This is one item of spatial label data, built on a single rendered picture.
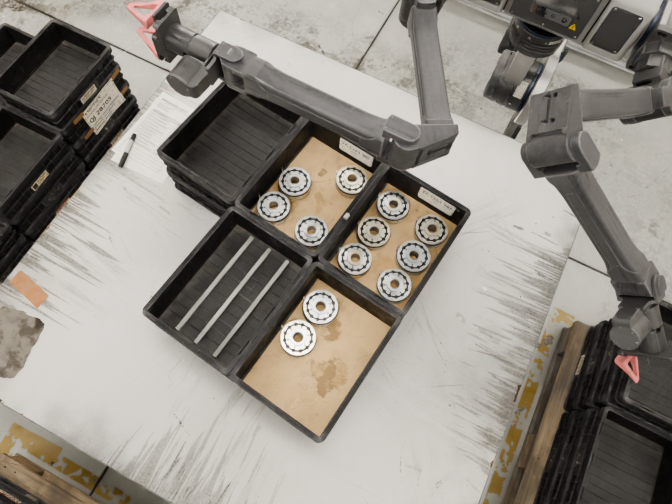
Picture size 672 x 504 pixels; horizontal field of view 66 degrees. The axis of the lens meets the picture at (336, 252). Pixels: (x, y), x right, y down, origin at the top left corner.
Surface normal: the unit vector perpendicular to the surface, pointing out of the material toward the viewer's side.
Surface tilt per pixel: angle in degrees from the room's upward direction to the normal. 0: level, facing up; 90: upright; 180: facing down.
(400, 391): 0
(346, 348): 0
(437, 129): 1
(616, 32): 90
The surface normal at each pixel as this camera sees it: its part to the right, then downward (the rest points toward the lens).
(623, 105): 0.60, 0.04
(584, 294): 0.05, -0.36
